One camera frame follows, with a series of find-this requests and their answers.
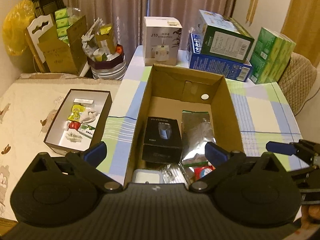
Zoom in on silver foil bag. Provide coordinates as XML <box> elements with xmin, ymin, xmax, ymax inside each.
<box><xmin>180</xmin><ymin>110</ymin><xmax>217</xmax><ymax>167</ymax></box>

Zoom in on shallow brown box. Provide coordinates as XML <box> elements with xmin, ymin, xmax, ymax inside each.
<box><xmin>44</xmin><ymin>88</ymin><xmax>113</xmax><ymax>155</ymax></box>

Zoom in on clear plastic bag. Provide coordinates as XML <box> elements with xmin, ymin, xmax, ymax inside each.
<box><xmin>160</xmin><ymin>162</ymin><xmax>193</xmax><ymax>187</ymax></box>

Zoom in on kraft cardboard carton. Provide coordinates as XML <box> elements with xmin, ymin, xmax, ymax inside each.
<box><xmin>37</xmin><ymin>15</ymin><xmax>88</xmax><ymax>77</ymax></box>

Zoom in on pink curtain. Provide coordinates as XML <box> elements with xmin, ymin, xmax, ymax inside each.
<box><xmin>51</xmin><ymin>0</ymin><xmax>240</xmax><ymax>55</ymax></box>

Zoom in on checked tablecloth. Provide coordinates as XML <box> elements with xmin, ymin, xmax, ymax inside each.
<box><xmin>95</xmin><ymin>45</ymin><xmax>310</xmax><ymax>180</ymax></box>

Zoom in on yellow packets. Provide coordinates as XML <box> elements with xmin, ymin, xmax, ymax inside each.
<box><xmin>68</xmin><ymin>104</ymin><xmax>87</xmax><ymax>123</ymax></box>

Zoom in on wooden stick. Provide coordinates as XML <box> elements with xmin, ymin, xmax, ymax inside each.
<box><xmin>245</xmin><ymin>0</ymin><xmax>259</xmax><ymax>25</ymax></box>

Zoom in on gold tea box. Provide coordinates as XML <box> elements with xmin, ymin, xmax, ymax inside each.
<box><xmin>96</xmin><ymin>24</ymin><xmax>115</xmax><ymax>55</ymax></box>

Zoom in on slim white box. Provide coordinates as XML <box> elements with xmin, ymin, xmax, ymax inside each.
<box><xmin>73</xmin><ymin>98</ymin><xmax>95</xmax><ymax>106</ymax></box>

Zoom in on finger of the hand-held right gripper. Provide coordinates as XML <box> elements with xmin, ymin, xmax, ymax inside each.
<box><xmin>265</xmin><ymin>141</ymin><xmax>298</xmax><ymax>155</ymax></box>

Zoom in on chair with quilted cover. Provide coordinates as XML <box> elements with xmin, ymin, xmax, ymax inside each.
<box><xmin>277</xmin><ymin>52</ymin><xmax>318</xmax><ymax>117</ymax></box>

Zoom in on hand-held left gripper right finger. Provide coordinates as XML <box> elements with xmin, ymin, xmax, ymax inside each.
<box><xmin>189</xmin><ymin>142</ymin><xmax>288</xmax><ymax>193</ymax></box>

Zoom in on stack of green tissue packs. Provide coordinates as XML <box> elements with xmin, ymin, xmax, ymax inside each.
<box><xmin>249</xmin><ymin>27</ymin><xmax>297</xmax><ymax>84</ymax></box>

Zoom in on black shaver box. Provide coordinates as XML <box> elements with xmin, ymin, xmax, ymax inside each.
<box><xmin>142</xmin><ymin>116</ymin><xmax>182</xmax><ymax>163</ymax></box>

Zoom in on green and white box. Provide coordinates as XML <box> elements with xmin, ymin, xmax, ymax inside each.
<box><xmin>77</xmin><ymin>124</ymin><xmax>97</xmax><ymax>138</ymax></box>

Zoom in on brown carton with red print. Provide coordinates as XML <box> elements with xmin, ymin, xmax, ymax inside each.
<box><xmin>0</xmin><ymin>217</ymin><xmax>18</xmax><ymax>230</ymax></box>

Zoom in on white humidifier box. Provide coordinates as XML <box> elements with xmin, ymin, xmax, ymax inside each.
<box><xmin>143</xmin><ymin>16</ymin><xmax>183</xmax><ymax>67</ymax></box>

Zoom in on blue carton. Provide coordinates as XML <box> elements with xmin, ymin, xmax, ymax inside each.
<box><xmin>189</xmin><ymin>33</ymin><xmax>253</xmax><ymax>82</ymax></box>

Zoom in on yellow plastic bag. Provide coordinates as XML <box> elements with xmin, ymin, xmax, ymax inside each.
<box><xmin>2</xmin><ymin>0</ymin><xmax>35</xmax><ymax>56</ymax></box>

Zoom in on white cloth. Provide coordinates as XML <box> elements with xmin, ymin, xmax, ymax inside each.
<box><xmin>79</xmin><ymin>109</ymin><xmax>100</xmax><ymax>124</ymax></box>

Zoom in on white carved chair back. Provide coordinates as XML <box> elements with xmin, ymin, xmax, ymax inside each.
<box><xmin>26</xmin><ymin>14</ymin><xmax>57</xmax><ymax>73</ymax></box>

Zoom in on round ribbed container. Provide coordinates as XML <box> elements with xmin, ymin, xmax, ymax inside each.
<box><xmin>87</xmin><ymin>52</ymin><xmax>125</xmax><ymax>81</ymax></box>

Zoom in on clear plastic case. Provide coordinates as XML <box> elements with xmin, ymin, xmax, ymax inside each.
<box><xmin>64</xmin><ymin>132</ymin><xmax>83</xmax><ymax>142</ymax></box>

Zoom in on white plug-in night light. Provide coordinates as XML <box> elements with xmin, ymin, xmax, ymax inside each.
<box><xmin>132</xmin><ymin>169</ymin><xmax>163</xmax><ymax>184</ymax></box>

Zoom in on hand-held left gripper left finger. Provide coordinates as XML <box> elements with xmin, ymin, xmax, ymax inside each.
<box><xmin>25</xmin><ymin>141</ymin><xmax>123</xmax><ymax>193</ymax></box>

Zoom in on row of small green packets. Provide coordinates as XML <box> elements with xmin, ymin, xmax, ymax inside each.
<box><xmin>54</xmin><ymin>8</ymin><xmax>75</xmax><ymax>45</ymax></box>

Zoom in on brown cardboard box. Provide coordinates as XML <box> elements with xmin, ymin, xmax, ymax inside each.
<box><xmin>124</xmin><ymin>64</ymin><xmax>247</xmax><ymax>188</ymax></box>

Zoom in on printed bed sheet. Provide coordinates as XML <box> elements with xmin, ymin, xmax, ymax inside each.
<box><xmin>0</xmin><ymin>72</ymin><xmax>123</xmax><ymax>223</ymax></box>

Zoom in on red and white packet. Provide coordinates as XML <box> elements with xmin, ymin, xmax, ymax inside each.
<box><xmin>194</xmin><ymin>164</ymin><xmax>215</xmax><ymax>180</ymax></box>

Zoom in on person's right hand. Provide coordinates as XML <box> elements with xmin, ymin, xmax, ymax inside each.
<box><xmin>309</xmin><ymin>204</ymin><xmax>320</xmax><ymax>224</ymax></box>

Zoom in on dark green carton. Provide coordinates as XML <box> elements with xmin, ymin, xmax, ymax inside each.
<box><xmin>197</xmin><ymin>9</ymin><xmax>255</xmax><ymax>63</ymax></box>

